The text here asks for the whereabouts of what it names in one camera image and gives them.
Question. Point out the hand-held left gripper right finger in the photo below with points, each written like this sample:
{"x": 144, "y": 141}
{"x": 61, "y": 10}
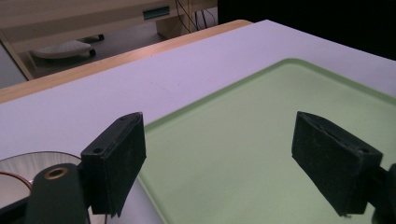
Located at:
{"x": 330, "y": 161}

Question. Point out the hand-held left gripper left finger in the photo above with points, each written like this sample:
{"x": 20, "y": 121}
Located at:
{"x": 115, "y": 161}

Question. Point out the light green plastic tray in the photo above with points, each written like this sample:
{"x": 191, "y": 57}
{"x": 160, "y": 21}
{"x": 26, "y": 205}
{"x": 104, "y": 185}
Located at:
{"x": 249, "y": 140}

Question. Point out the white wheeled chair base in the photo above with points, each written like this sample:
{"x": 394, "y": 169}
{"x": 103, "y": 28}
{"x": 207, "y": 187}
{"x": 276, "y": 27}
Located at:
{"x": 63, "y": 49}

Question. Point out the beige wooden desk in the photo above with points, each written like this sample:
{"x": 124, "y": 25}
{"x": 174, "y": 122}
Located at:
{"x": 77, "y": 18}

